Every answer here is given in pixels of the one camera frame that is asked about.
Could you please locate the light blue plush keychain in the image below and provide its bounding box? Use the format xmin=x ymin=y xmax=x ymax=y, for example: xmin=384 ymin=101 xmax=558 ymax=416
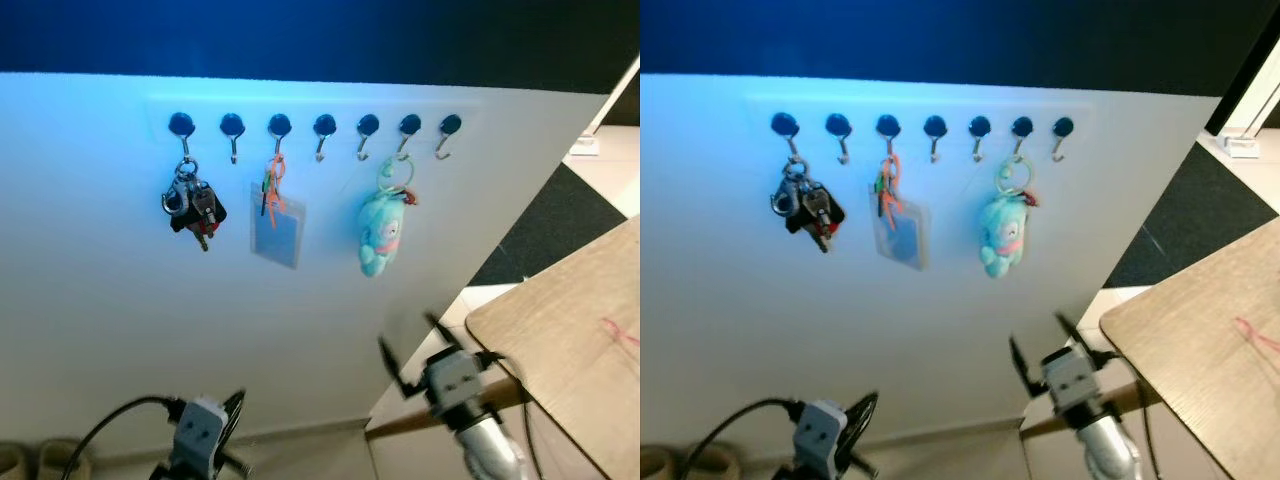
xmin=978 ymin=155 xmax=1041 ymax=279
xmin=357 ymin=155 xmax=421 ymax=279

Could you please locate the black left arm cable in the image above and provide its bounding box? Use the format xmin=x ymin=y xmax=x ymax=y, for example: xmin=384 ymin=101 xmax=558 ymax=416
xmin=62 ymin=395 xmax=186 ymax=480
xmin=690 ymin=398 xmax=806 ymax=480

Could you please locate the light wooden table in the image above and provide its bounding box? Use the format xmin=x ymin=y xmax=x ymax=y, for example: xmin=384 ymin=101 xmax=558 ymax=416
xmin=1020 ymin=215 xmax=1280 ymax=480
xmin=365 ymin=215 xmax=641 ymax=480

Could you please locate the black key bunch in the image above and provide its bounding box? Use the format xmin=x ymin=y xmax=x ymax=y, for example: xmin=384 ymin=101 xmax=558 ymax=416
xmin=160 ymin=157 xmax=228 ymax=253
xmin=770 ymin=157 xmax=847 ymax=254

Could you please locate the white partition board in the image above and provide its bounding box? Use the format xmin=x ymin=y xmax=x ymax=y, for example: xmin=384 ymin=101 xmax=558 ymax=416
xmin=0 ymin=72 xmax=611 ymax=471
xmin=640 ymin=75 xmax=1226 ymax=471

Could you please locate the thin black cable loop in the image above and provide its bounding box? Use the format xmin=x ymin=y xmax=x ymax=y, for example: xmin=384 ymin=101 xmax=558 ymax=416
xmin=215 ymin=388 xmax=251 ymax=471
xmin=845 ymin=390 xmax=883 ymax=476

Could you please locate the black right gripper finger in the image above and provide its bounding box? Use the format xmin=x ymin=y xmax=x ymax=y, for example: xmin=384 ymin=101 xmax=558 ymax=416
xmin=1055 ymin=312 xmax=1091 ymax=351
xmin=377 ymin=337 xmax=416 ymax=399
xmin=424 ymin=312 xmax=463 ymax=353
xmin=1008 ymin=337 xmax=1041 ymax=396

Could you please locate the black rug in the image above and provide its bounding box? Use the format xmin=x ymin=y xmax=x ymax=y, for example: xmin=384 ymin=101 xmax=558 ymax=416
xmin=468 ymin=163 xmax=641 ymax=289
xmin=1103 ymin=140 xmax=1280 ymax=291

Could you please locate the beige slipper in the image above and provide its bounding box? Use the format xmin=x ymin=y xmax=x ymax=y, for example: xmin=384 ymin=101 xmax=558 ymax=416
xmin=640 ymin=447 xmax=679 ymax=480
xmin=38 ymin=438 xmax=93 ymax=480
xmin=0 ymin=440 xmax=31 ymax=480

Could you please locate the white stand base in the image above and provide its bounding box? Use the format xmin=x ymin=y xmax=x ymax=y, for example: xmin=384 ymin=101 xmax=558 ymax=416
xmin=566 ymin=128 xmax=613 ymax=161
xmin=1215 ymin=128 xmax=1263 ymax=161

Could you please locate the clear card holder orange lanyard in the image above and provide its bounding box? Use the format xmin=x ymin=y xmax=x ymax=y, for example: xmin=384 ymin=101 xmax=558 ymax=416
xmin=248 ymin=152 xmax=308 ymax=271
xmin=870 ymin=155 xmax=931 ymax=273

